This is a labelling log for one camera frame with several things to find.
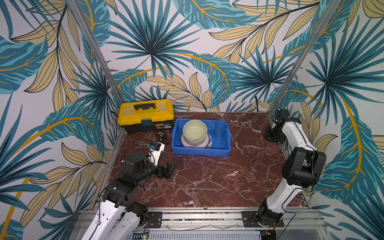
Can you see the yellow black tape measure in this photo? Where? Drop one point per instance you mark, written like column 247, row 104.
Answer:
column 161, row 136

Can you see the blue plastic bin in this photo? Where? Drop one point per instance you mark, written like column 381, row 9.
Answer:
column 220, row 148

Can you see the yellow black toolbox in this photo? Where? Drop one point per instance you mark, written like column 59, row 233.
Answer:
column 147, row 116

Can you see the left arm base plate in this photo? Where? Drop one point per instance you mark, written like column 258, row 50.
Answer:
column 152, row 220

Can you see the pale green bowl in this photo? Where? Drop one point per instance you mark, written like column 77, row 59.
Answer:
column 195, row 131

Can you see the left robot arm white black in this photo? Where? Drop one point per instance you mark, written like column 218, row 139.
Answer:
column 118, row 215

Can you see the pink translucent plastic cup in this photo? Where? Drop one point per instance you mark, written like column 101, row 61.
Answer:
column 272, row 148

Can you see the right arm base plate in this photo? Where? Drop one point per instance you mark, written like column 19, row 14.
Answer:
column 250, row 219

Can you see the stack of lilac bowls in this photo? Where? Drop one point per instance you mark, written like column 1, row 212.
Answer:
column 188, row 144

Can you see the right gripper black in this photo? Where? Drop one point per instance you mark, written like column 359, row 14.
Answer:
column 273, row 133

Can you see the grey translucent plastic cup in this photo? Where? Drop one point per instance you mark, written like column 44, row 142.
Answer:
column 221, row 126

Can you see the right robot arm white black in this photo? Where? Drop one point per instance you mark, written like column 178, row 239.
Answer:
column 301, row 170

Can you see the white plate green rim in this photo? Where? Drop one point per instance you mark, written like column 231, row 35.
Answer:
column 207, row 137

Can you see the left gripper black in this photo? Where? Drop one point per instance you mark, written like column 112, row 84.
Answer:
column 163, row 171

